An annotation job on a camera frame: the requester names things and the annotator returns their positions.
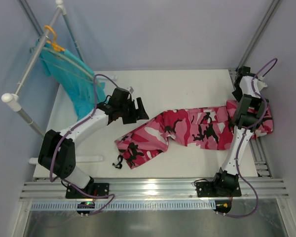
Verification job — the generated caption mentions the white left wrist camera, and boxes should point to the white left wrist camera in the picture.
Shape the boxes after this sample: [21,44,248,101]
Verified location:
[127,86,134,94]

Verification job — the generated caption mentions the pink camouflage trousers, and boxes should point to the pink camouflage trousers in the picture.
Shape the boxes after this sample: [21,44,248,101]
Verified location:
[111,99,275,170]

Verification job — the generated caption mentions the clear green hanger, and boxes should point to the clear green hanger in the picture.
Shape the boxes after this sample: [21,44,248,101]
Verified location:
[29,44,96,83]

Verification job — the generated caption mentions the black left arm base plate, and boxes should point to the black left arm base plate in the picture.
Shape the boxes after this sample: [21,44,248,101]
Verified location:
[65,183,110,199]

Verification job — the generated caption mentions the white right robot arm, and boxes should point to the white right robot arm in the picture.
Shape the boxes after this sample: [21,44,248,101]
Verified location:
[213,66,268,192]

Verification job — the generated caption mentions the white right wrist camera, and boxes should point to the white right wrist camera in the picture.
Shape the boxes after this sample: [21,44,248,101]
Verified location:
[257,76,268,93]

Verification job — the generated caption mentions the turquoise t-shirt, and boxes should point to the turquoise t-shirt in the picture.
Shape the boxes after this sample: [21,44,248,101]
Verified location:
[39,43,106,120]

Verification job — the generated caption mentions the aluminium frame rail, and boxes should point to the aluminium frame rail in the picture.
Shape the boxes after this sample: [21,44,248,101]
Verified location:
[20,177,289,201]

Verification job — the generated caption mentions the orange plastic hanger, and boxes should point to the orange plastic hanger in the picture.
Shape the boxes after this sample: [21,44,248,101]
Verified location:
[44,25,65,52]

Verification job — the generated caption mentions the grey slotted cable duct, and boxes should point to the grey slotted cable duct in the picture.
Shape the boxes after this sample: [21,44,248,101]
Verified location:
[30,199,216,212]

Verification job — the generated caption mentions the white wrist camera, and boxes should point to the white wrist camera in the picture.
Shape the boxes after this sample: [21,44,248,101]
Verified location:
[127,86,134,94]
[257,76,268,93]

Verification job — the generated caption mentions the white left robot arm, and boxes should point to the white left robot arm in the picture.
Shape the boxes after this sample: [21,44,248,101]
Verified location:
[38,87,149,189]

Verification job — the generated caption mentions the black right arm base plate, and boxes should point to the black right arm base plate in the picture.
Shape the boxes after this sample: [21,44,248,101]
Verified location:
[193,179,242,198]

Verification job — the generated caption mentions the white clothes rack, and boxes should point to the white clothes rack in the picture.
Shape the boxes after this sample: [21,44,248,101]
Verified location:
[1,0,118,165]

